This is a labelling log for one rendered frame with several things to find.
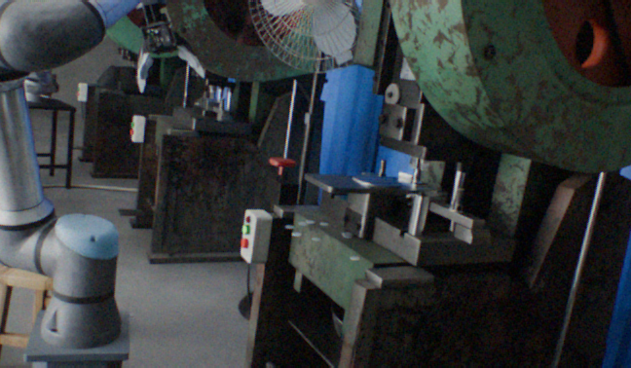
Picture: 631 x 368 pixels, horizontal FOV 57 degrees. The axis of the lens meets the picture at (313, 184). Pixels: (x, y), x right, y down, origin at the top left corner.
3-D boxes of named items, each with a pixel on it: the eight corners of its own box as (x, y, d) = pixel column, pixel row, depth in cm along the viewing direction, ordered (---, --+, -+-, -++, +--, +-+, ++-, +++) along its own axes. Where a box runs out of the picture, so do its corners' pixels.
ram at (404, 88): (402, 144, 135) (426, 14, 129) (367, 133, 148) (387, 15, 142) (458, 148, 143) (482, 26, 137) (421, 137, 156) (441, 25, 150)
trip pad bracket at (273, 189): (272, 246, 165) (281, 179, 161) (259, 235, 173) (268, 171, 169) (291, 245, 168) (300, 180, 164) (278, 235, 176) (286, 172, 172)
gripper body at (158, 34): (145, 53, 132) (130, 0, 130) (150, 58, 140) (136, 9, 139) (178, 46, 133) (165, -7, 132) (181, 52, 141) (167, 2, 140)
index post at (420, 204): (414, 236, 128) (422, 194, 126) (405, 231, 131) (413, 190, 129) (424, 236, 129) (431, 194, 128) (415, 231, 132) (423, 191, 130)
